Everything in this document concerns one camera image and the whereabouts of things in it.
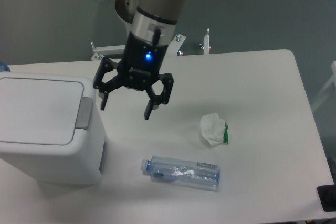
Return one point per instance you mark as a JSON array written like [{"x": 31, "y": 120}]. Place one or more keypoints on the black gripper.
[{"x": 141, "y": 64}]

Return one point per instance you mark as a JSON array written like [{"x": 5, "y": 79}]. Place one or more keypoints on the white push-top trash can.
[{"x": 51, "y": 128}]

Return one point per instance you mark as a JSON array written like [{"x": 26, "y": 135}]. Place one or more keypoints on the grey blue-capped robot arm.
[{"x": 152, "y": 28}]

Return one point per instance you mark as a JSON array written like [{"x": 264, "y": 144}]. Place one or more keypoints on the blue object behind trash can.
[{"x": 4, "y": 67}]

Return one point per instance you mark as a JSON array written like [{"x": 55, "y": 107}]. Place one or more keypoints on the crumpled white green wrapper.
[{"x": 214, "y": 130}]

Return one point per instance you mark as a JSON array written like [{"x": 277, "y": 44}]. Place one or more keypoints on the crushed clear plastic bottle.
[{"x": 179, "y": 172}]

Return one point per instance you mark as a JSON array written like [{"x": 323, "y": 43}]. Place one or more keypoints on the black device at table edge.
[{"x": 327, "y": 197}]

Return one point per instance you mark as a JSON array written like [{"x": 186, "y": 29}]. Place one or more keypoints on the white frame at right edge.
[{"x": 325, "y": 92}]

